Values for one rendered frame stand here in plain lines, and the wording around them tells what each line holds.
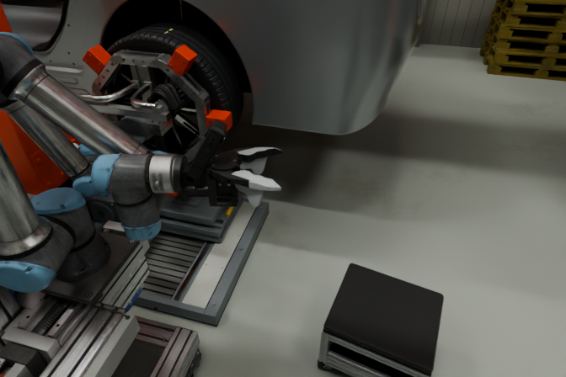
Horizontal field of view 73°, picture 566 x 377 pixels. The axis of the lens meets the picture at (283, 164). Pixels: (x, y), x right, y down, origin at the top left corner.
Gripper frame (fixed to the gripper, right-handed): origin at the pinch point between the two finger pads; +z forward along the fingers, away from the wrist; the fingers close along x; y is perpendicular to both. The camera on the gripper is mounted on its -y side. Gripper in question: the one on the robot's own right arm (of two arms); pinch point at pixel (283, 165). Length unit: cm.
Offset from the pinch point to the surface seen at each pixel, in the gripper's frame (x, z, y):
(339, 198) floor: -153, 37, 103
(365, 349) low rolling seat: -29, 30, 90
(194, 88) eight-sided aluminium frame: -90, -37, 11
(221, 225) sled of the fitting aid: -108, -34, 93
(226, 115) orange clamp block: -90, -24, 23
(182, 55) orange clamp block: -88, -40, -3
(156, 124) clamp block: -70, -48, 19
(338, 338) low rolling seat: -33, 21, 90
